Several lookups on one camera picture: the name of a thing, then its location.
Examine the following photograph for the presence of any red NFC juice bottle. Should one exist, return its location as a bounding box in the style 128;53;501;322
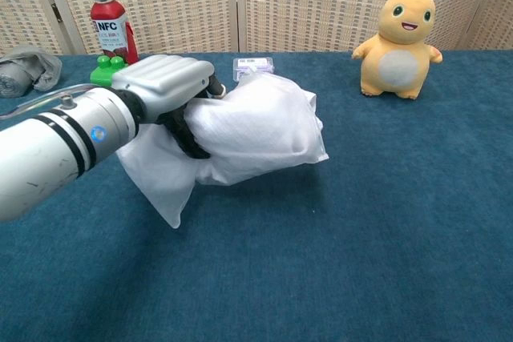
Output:
88;0;142;66

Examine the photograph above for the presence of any translucent white plastic bag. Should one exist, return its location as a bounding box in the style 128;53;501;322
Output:
115;73;330;230

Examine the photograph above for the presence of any green toy building brick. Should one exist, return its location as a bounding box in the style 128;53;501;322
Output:
90;55;130;87

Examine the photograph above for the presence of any orange plush dinosaur toy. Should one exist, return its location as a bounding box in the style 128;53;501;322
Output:
351;0;445;100

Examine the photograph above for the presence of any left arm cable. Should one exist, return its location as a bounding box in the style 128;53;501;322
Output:
0;83;113;121

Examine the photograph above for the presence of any teal tablecloth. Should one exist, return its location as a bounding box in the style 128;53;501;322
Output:
0;50;513;342

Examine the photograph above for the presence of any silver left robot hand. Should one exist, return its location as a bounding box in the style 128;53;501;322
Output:
111;54;228;160

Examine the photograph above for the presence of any small clear purple box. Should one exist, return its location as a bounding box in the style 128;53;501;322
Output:
232;57;277;82

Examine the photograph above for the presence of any white cloth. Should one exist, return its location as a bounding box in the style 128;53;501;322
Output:
184;74;326;185

